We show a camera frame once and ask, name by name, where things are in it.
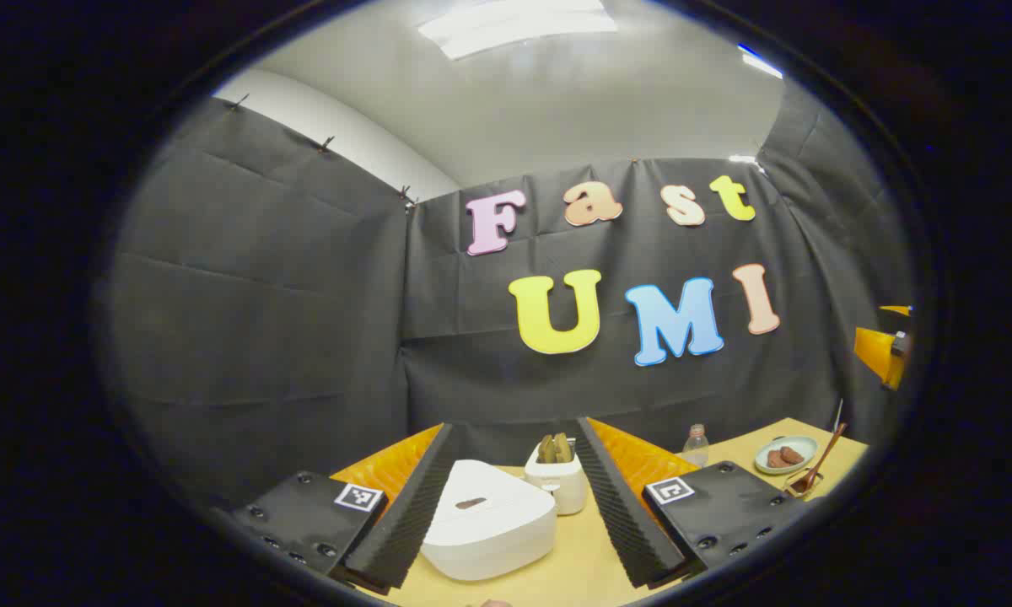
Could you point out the black backdrop cloth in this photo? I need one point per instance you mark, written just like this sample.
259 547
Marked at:
304 320

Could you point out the brown meat slices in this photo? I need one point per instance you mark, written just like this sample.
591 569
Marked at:
784 458

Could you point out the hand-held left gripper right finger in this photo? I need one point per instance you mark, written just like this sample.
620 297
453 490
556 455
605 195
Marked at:
620 506

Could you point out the white toaster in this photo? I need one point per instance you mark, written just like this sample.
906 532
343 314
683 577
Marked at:
561 489

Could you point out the white rice cooker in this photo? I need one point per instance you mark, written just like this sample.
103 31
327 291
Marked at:
489 527

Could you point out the clear plastic water bottle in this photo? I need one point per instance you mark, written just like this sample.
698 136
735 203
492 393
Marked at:
696 447

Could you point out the ceiling light panel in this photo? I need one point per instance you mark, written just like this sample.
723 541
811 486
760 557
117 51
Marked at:
514 25

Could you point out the pale green plate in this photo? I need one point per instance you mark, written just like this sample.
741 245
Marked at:
788 447

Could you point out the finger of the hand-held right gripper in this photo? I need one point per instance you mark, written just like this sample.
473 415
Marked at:
877 352

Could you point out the dark wooden spoon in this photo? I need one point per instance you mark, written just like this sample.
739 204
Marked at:
818 464

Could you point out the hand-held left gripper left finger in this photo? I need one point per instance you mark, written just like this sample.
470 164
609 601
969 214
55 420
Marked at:
413 506

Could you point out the brown bread slices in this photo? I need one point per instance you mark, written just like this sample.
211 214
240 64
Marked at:
554 448

